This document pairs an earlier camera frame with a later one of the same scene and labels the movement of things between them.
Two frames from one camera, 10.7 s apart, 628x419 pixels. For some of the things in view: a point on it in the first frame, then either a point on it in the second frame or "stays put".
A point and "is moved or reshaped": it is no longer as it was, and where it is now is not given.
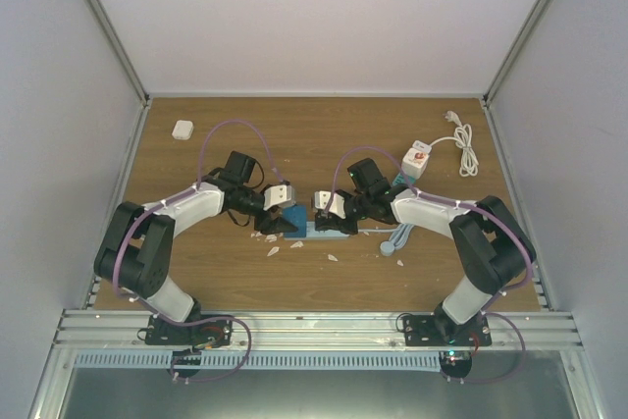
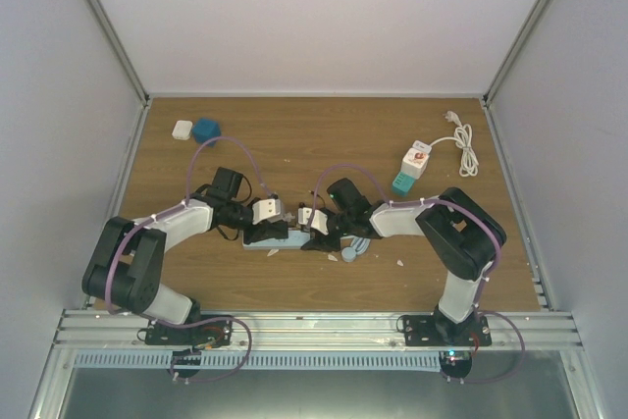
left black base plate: x=205 y=333 stays put
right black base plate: x=429 y=331 stays put
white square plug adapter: x=183 y=130 stays put
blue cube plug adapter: x=296 y=215 -> x=205 y=130
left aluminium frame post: x=110 y=34 stays put
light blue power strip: x=314 y=235 is moved or reshaped
